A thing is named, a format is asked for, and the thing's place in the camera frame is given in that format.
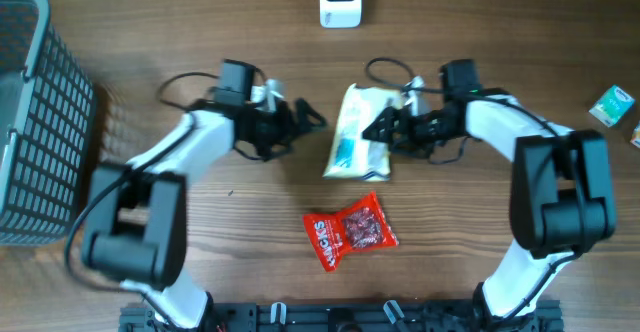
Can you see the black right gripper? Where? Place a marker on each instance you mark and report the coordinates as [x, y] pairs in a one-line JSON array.
[[390, 115]]

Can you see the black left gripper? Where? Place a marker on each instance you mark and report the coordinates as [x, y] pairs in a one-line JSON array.
[[288, 127]]

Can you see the yellow cracker bag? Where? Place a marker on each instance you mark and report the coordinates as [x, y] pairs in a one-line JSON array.
[[352, 156]]

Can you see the red snack bag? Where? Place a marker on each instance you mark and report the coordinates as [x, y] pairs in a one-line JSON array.
[[359, 228]]

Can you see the teal tissue pack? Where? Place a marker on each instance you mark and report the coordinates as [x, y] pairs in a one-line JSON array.
[[612, 106]]

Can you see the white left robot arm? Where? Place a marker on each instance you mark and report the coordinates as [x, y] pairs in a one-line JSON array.
[[135, 224]]

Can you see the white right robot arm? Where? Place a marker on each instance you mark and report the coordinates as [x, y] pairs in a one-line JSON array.
[[561, 196]]

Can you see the grey plastic basket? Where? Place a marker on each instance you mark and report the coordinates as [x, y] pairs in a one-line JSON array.
[[48, 108]]

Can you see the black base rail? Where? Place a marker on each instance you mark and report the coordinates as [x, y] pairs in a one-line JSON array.
[[442, 315]]

